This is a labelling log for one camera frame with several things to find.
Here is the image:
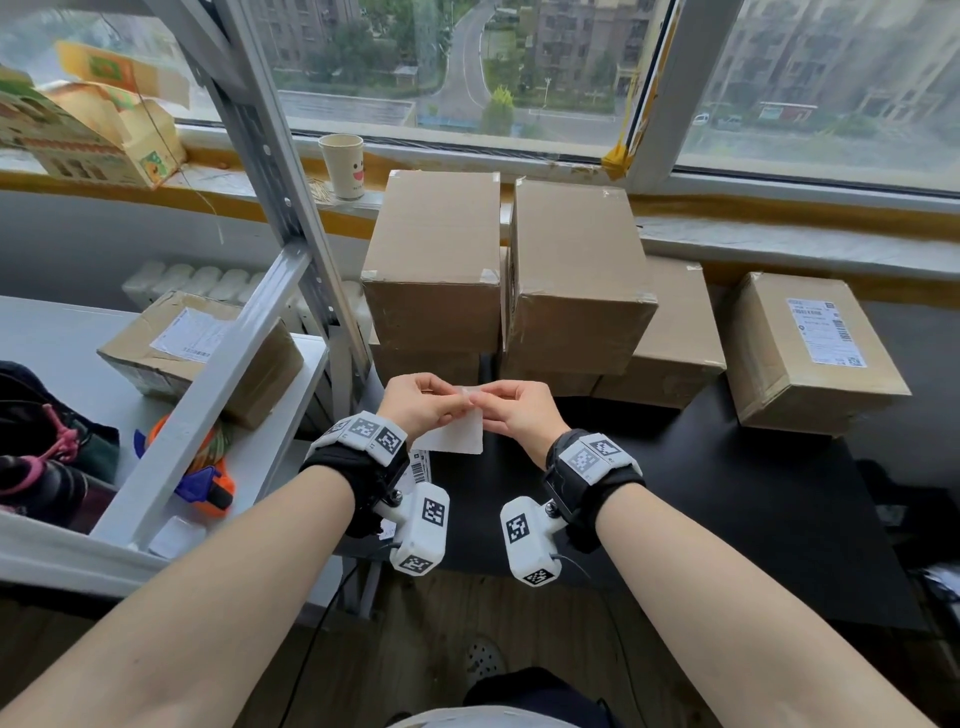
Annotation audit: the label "grey metal shelf rack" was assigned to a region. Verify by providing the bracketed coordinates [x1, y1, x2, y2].
[0, 0, 376, 601]

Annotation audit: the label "black marker wrist strap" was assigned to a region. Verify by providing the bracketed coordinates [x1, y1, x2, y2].
[541, 428, 646, 555]
[299, 410, 411, 538]

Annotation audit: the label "black camera cable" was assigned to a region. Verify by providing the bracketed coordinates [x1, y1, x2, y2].
[277, 543, 399, 728]
[554, 553, 631, 728]

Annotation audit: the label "person's right forearm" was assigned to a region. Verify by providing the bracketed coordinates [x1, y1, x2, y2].
[596, 483, 935, 728]

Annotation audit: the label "dented labelled cardboard box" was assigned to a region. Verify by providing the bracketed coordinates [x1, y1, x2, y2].
[97, 290, 305, 431]

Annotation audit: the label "person's black trousers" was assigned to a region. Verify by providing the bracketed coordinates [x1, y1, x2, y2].
[461, 667, 624, 728]

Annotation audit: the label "white window frame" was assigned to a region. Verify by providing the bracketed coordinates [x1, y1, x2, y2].
[0, 0, 960, 196]

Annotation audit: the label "orange blue tape dispenser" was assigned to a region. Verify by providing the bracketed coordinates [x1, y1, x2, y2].
[133, 414, 238, 520]

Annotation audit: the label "person's right hand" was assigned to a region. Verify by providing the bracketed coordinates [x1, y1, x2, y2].
[468, 380, 573, 470]

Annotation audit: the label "stack of shipping labels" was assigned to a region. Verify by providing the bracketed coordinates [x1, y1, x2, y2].
[378, 448, 435, 543]

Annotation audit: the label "black bag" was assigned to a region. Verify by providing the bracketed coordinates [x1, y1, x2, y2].
[0, 361, 121, 485]

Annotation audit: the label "yellow printed carton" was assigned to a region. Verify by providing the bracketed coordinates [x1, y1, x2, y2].
[0, 41, 190, 190]

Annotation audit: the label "person's left forearm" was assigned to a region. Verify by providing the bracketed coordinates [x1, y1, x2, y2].
[0, 466, 356, 728]

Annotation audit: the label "white radiator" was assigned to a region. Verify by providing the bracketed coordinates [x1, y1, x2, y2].
[121, 260, 376, 354]

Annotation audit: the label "white perforated clog shoe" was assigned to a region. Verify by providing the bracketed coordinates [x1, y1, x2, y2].
[464, 637, 508, 688]

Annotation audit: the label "paper cup with face print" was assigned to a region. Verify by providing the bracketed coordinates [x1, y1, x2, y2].
[317, 133, 367, 202]

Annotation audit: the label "shipping label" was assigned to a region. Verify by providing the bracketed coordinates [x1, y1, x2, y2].
[785, 297, 869, 370]
[410, 386, 486, 457]

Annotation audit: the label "slim brown cardboard box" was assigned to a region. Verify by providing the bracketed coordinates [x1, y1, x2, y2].
[723, 271, 913, 438]

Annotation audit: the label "person's left hand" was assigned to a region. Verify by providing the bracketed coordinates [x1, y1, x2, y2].
[376, 372, 475, 444]

